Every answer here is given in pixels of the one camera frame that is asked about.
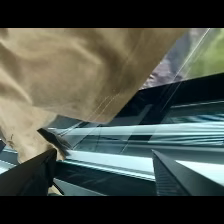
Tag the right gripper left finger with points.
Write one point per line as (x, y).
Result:
(30, 176)

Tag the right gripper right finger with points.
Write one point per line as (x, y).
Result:
(176, 180)

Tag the tan garment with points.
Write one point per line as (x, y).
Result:
(66, 73)

